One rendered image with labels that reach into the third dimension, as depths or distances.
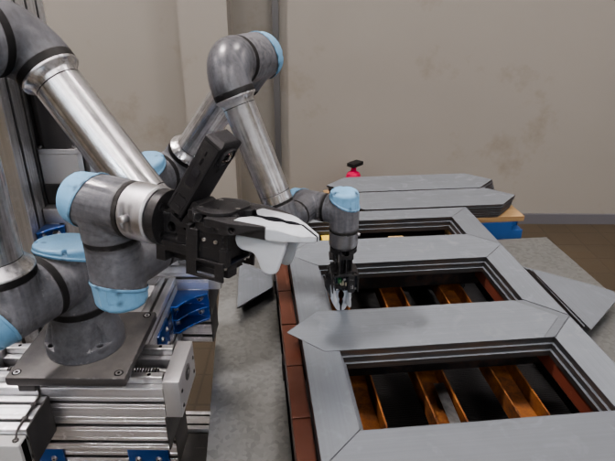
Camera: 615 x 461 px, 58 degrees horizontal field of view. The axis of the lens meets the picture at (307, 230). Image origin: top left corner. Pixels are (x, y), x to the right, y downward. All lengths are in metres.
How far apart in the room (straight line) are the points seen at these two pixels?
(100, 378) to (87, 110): 0.49
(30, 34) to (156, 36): 3.06
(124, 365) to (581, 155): 3.80
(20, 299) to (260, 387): 0.78
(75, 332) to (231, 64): 0.64
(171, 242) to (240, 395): 0.92
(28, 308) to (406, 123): 3.30
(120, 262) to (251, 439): 0.78
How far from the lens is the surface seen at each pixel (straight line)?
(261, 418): 1.49
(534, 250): 2.29
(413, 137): 4.04
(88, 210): 0.75
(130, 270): 0.78
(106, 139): 0.89
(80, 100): 0.92
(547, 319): 1.64
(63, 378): 1.14
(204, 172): 0.63
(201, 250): 0.65
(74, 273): 1.07
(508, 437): 1.25
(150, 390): 1.16
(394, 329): 1.49
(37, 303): 1.03
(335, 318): 1.51
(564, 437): 1.30
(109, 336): 1.15
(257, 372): 1.63
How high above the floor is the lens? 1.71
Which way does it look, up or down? 25 degrees down
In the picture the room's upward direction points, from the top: straight up
